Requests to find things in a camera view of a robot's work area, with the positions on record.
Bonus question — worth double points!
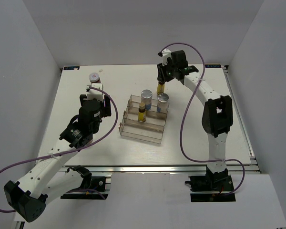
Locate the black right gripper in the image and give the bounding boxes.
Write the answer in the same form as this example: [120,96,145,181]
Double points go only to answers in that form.
[157,59,178,83]

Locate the yellow-label oil bottle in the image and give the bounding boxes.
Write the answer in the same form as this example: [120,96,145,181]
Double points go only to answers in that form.
[157,82,165,95]
[138,102,146,122]

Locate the white blue jar silver lid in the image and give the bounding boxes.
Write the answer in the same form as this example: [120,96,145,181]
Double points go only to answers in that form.
[141,89,153,110]

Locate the brown jar white red lid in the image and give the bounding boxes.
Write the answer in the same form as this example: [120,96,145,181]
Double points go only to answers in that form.
[89,73,101,83]

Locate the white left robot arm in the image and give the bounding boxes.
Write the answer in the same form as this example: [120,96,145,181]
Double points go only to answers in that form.
[4,95,111,222]

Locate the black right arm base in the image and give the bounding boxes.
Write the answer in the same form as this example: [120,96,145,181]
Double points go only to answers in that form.
[184,175,236,203]

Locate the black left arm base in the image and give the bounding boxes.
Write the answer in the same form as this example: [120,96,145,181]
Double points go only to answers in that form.
[60,166,110,200]

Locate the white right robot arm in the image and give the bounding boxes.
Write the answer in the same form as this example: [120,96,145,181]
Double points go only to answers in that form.
[157,49,233,190]

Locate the blue label right corner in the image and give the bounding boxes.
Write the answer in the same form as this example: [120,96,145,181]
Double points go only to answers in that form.
[205,64,222,68]

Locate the blue label corner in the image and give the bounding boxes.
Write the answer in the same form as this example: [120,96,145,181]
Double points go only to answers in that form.
[63,66,80,71]
[205,64,222,68]

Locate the clear three-tier organizer rack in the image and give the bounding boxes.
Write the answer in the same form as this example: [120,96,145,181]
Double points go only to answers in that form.
[119,95,169,144]

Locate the blue label left corner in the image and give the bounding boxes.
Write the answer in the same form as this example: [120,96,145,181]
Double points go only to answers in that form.
[63,66,80,71]

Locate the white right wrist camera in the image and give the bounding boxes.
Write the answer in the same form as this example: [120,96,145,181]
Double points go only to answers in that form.
[158,48,171,66]

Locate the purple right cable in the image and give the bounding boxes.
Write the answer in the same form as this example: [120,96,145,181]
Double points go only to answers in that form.
[158,42,245,195]

